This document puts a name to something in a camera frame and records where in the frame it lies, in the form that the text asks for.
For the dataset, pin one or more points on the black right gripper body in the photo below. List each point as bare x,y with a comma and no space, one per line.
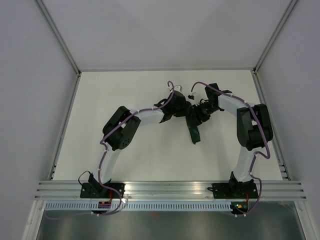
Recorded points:
204,110

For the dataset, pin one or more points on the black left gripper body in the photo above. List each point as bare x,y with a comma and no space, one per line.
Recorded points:
180,111

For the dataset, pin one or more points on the green cloth napkin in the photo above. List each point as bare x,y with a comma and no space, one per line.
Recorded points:
192,124

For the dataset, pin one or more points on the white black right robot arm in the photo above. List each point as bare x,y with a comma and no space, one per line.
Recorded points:
253,131

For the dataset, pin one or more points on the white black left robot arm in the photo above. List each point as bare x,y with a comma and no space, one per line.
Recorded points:
119,132

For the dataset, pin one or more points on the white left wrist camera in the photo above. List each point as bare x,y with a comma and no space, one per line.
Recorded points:
177,88

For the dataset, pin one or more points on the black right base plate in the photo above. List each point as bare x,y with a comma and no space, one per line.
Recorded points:
225,191

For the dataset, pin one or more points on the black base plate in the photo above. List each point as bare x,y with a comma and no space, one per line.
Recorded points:
225,191
88,192

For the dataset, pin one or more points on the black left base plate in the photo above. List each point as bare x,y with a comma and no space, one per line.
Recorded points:
88,192

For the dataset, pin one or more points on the aluminium frame rail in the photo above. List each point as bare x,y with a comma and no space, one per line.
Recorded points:
272,190

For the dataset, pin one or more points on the white slotted cable duct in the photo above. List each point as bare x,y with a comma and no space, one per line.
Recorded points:
212,206

